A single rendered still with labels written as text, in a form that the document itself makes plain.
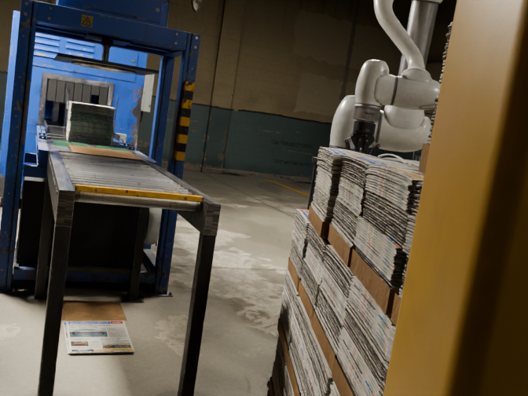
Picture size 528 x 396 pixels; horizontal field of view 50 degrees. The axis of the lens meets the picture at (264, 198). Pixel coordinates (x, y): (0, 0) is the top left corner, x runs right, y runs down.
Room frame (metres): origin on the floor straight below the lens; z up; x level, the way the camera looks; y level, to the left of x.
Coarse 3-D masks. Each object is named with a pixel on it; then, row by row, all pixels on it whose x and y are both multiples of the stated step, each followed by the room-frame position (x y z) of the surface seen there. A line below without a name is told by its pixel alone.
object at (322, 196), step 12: (324, 156) 1.60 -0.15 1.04; (336, 156) 1.45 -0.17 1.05; (372, 156) 1.60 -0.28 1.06; (324, 168) 1.56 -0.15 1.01; (336, 168) 1.45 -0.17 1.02; (324, 180) 1.57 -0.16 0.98; (336, 180) 1.45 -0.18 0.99; (324, 192) 1.54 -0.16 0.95; (336, 192) 1.46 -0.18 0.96; (312, 204) 1.70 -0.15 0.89; (324, 204) 1.50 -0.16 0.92; (324, 216) 1.46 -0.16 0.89
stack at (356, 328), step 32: (320, 256) 1.48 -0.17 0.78; (288, 288) 1.91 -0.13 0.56; (320, 288) 1.41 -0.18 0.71; (352, 288) 1.13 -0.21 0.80; (288, 320) 1.79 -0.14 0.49; (320, 320) 1.35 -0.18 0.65; (352, 320) 1.09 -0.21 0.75; (384, 320) 0.91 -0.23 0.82; (288, 352) 1.72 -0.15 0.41; (320, 352) 1.28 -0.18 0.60; (352, 352) 1.04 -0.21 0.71; (384, 352) 0.87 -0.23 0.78; (288, 384) 1.61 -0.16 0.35; (320, 384) 1.21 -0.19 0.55; (352, 384) 1.00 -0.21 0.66
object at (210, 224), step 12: (156, 168) 2.89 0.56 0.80; (180, 180) 2.54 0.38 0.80; (192, 192) 2.20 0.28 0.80; (204, 204) 2.04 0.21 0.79; (216, 204) 2.01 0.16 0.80; (192, 216) 2.16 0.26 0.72; (204, 216) 2.02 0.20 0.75; (216, 216) 2.02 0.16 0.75; (204, 228) 2.00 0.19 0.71; (216, 228) 2.02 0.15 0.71
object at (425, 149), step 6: (426, 144) 0.84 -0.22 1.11; (426, 150) 0.84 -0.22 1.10; (426, 156) 0.83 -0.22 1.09; (420, 162) 0.85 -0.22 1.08; (426, 162) 0.83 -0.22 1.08; (420, 168) 0.85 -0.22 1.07; (396, 294) 0.85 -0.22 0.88; (396, 300) 0.84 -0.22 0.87; (396, 306) 0.84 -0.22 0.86; (396, 312) 0.84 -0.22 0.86; (390, 318) 0.85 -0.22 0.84; (396, 318) 0.83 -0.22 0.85
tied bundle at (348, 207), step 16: (352, 160) 1.31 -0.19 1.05; (368, 160) 1.25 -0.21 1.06; (384, 160) 1.42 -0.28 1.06; (352, 176) 1.29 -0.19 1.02; (352, 192) 1.28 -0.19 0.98; (336, 208) 1.41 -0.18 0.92; (352, 208) 1.24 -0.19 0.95; (336, 224) 1.36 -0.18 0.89; (352, 224) 1.20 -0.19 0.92; (352, 240) 1.16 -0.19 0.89
